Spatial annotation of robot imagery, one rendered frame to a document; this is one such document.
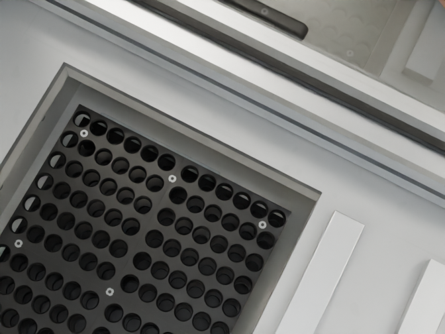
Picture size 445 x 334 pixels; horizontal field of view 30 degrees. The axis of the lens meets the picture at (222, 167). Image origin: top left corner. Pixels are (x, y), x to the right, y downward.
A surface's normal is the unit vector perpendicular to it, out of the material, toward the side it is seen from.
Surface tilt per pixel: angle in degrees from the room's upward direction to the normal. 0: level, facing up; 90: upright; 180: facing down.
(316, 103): 0
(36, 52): 0
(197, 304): 0
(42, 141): 90
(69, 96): 90
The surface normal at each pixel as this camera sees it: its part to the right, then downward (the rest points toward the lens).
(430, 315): 0.04, -0.27
